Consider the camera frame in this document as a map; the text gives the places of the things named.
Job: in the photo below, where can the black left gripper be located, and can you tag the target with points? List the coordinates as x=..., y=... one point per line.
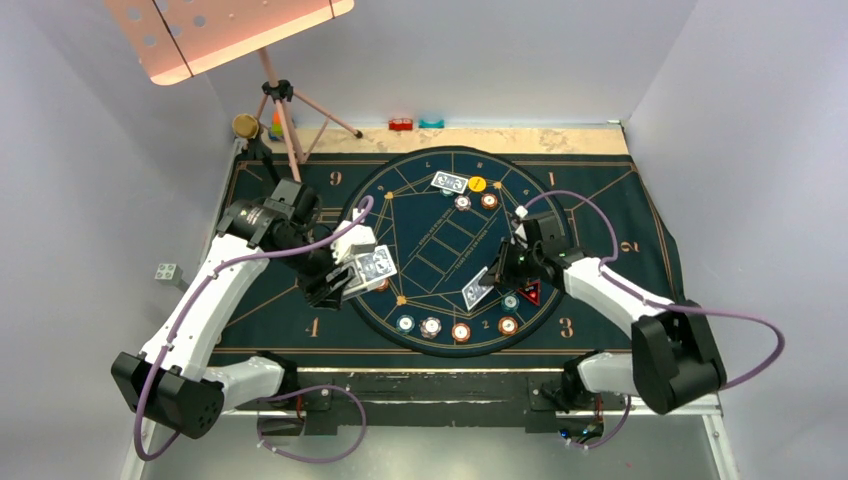
x=322, y=290

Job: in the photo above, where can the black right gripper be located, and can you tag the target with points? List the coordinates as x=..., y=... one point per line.
x=501, y=275

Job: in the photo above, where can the red triangular dealer button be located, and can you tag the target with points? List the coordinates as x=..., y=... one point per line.
x=531, y=292

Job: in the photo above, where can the blue playing card deck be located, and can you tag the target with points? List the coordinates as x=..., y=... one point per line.
x=368, y=271

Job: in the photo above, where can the green blue poker chip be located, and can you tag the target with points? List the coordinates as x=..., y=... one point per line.
x=510, y=303

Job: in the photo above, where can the blue backed playing card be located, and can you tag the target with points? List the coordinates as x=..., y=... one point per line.
x=448, y=181
x=475, y=290

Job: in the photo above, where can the green blue chip stack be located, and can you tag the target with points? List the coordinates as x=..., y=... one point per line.
x=404, y=324

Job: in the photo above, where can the pink blue poker chip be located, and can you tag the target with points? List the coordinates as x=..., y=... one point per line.
x=462, y=203

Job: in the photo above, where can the orange chip stack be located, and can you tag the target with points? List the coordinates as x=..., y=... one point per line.
x=461, y=333

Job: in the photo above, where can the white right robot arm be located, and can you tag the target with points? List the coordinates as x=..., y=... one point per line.
x=673, y=357

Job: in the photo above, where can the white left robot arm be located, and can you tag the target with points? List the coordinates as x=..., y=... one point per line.
x=169, y=381

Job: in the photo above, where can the yellow big blind button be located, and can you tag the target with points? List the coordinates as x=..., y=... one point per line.
x=477, y=184

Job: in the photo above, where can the round blue poker mat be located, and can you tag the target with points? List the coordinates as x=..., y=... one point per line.
x=438, y=249

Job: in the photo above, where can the grey lego block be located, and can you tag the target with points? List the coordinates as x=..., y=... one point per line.
x=168, y=273

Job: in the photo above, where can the teal toy block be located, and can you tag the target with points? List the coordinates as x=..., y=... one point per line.
x=431, y=123

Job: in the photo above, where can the colourful stacking toy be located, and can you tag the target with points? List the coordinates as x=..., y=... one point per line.
x=276, y=132

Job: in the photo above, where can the red toy block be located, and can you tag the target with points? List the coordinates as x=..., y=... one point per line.
x=401, y=124

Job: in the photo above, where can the brass round knob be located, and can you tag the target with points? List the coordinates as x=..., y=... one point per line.
x=246, y=126

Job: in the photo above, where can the pink music stand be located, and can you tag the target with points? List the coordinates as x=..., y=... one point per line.
x=179, y=40

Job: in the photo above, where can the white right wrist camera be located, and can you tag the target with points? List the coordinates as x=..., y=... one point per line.
x=518, y=235

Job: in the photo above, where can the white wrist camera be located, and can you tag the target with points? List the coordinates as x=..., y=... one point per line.
x=518, y=235
x=360, y=239

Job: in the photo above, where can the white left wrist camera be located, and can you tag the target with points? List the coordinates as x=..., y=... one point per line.
x=360, y=239

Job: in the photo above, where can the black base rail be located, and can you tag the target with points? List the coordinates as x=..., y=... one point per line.
x=532, y=400

